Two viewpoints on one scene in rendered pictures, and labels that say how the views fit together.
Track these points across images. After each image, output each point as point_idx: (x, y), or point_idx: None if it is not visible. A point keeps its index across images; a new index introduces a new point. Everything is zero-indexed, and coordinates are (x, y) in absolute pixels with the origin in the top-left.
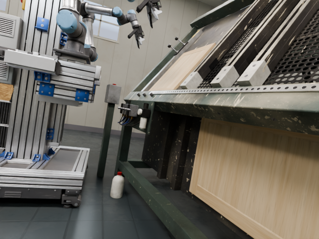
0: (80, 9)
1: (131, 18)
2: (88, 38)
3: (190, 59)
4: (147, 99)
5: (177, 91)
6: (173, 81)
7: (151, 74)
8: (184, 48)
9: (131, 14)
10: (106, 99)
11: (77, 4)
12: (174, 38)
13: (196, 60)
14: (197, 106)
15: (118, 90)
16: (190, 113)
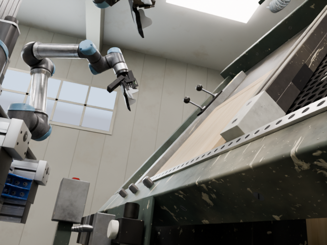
0: (26, 52)
1: (113, 60)
2: (35, 98)
3: (233, 105)
4: (138, 196)
5: (216, 149)
6: (202, 148)
7: (155, 157)
8: (217, 101)
9: (113, 54)
10: (53, 214)
11: (8, 31)
12: (195, 87)
13: (248, 98)
14: (315, 159)
15: (81, 191)
16: (274, 207)
